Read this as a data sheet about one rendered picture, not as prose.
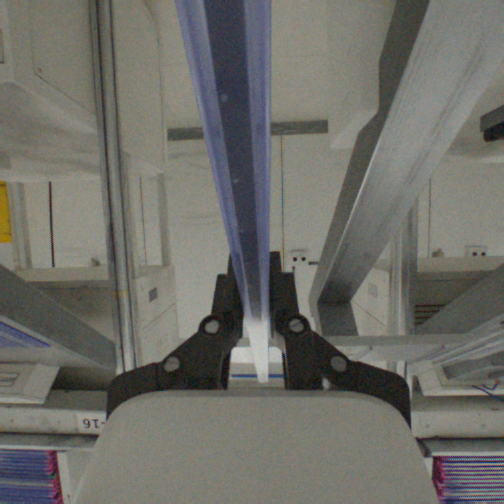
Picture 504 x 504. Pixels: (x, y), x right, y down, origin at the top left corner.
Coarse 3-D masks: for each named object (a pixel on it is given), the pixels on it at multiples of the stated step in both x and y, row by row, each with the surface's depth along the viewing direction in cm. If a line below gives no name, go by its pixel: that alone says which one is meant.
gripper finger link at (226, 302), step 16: (224, 288) 13; (224, 304) 11; (240, 304) 12; (240, 320) 12; (192, 336) 11; (240, 336) 13; (176, 352) 10; (224, 352) 11; (160, 368) 10; (176, 368) 10
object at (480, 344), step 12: (480, 336) 20; (492, 336) 19; (456, 348) 22; (468, 348) 21; (480, 348) 20; (492, 348) 20; (432, 360) 26; (444, 360) 24; (456, 360) 23; (408, 372) 30; (420, 372) 28
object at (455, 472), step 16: (432, 464) 58; (448, 464) 53; (464, 464) 53; (480, 464) 53; (496, 464) 53; (432, 480) 56; (448, 480) 54; (464, 480) 53; (480, 480) 53; (496, 480) 53; (448, 496) 54; (464, 496) 54; (480, 496) 54; (496, 496) 53
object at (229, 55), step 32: (192, 0) 3; (224, 0) 3; (256, 0) 3; (192, 32) 4; (224, 32) 4; (256, 32) 4; (192, 64) 4; (224, 64) 4; (256, 64) 4; (224, 96) 4; (256, 96) 4; (224, 128) 5; (256, 128) 5; (224, 160) 5; (256, 160) 5; (224, 192) 6; (256, 192) 6; (224, 224) 7; (256, 224) 7; (256, 256) 8; (256, 288) 10; (256, 320) 13; (256, 352) 19
